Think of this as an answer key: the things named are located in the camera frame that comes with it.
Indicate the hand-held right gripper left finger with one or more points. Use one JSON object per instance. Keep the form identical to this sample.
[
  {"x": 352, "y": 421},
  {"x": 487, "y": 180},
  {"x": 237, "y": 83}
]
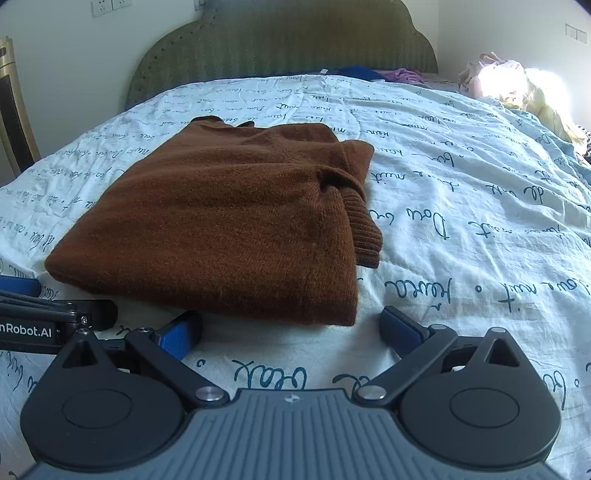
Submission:
[{"x": 181, "y": 333}]

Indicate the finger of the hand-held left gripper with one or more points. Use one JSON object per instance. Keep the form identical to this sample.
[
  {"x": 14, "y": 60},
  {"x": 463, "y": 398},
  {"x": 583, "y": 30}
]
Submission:
[
  {"x": 21, "y": 286},
  {"x": 92, "y": 314}
]

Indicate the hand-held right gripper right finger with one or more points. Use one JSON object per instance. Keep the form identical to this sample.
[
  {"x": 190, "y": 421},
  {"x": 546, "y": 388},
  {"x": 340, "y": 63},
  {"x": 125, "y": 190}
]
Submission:
[{"x": 398, "y": 330}]

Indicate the brown knit sweater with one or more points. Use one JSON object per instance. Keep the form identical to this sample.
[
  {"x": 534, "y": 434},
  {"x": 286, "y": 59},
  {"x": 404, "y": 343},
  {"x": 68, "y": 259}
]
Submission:
[{"x": 207, "y": 221}]

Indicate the white script-printed blanket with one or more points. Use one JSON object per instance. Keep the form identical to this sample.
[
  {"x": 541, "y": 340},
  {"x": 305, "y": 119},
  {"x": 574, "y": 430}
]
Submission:
[{"x": 461, "y": 184}]

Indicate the gold tower fan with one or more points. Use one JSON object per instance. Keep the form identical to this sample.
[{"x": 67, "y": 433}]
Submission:
[{"x": 14, "y": 115}]

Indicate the purple cloth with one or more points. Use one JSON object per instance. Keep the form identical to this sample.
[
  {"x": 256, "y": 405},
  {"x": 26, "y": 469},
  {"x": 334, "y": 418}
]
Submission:
[{"x": 401, "y": 75}]

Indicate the blue cloth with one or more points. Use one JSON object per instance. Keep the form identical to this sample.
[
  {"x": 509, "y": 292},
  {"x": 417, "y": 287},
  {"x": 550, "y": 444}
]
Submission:
[{"x": 362, "y": 71}]

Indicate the green upholstered headboard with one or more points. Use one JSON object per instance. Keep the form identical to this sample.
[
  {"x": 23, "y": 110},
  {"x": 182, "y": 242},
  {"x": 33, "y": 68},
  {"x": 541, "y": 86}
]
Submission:
[{"x": 277, "y": 41}]

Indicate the white wall socket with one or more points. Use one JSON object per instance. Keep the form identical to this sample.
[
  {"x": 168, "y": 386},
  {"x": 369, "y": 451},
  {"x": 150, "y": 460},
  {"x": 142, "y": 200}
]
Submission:
[
  {"x": 122, "y": 4},
  {"x": 101, "y": 7}
]

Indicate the white wall switch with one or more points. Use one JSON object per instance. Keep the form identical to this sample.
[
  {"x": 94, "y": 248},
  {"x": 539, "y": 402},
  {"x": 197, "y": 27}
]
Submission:
[{"x": 579, "y": 32}]

